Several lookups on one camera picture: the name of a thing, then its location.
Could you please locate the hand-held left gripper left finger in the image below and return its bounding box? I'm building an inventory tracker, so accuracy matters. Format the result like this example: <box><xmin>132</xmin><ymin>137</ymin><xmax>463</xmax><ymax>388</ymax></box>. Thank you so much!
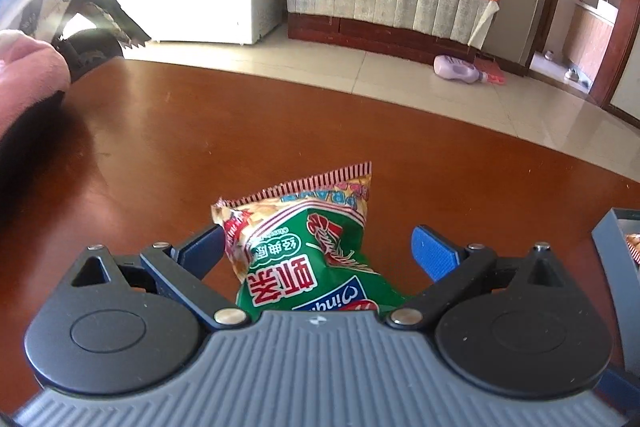
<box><xmin>60</xmin><ymin>223</ymin><xmax>251</xmax><ymax>328</ymax></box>

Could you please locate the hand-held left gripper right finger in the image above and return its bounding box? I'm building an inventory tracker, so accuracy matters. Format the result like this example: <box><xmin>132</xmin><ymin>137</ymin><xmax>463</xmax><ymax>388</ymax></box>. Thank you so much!
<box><xmin>385</xmin><ymin>224</ymin><xmax>563</xmax><ymax>328</ymax></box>

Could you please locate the green striped-edge snack bag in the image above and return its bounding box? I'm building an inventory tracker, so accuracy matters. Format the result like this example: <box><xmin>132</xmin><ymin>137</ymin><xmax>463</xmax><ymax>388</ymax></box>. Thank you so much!
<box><xmin>211</xmin><ymin>162</ymin><xmax>413</xmax><ymax>325</ymax></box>

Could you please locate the grey cardboard box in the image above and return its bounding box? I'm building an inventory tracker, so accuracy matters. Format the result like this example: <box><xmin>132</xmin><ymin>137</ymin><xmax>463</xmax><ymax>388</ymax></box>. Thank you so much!
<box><xmin>591</xmin><ymin>207</ymin><xmax>640</xmax><ymax>408</ymax></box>

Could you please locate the pale purple bottle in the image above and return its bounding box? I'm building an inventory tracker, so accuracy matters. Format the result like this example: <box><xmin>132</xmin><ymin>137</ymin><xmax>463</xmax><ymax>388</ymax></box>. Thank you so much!
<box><xmin>433</xmin><ymin>54</ymin><xmax>488</xmax><ymax>84</ymax></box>

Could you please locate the red floor item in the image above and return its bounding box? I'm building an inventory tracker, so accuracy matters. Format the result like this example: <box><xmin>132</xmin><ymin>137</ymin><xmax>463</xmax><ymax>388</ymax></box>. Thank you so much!
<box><xmin>475</xmin><ymin>59</ymin><xmax>507</xmax><ymax>86</ymax></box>

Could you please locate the dark red tv cabinet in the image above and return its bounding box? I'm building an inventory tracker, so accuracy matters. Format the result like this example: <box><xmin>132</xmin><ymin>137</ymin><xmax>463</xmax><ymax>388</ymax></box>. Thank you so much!
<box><xmin>282</xmin><ymin>0</ymin><xmax>501</xmax><ymax>65</ymax></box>

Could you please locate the light wooden cabinet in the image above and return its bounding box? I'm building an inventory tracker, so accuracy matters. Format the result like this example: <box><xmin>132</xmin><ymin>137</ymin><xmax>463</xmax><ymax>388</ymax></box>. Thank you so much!
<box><xmin>565</xmin><ymin>0</ymin><xmax>619</xmax><ymax>82</ymax></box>

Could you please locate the red-brown door frame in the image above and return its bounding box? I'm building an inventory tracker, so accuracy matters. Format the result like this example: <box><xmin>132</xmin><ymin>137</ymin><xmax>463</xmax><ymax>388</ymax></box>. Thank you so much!
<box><xmin>592</xmin><ymin>0</ymin><xmax>640</xmax><ymax>128</ymax></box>

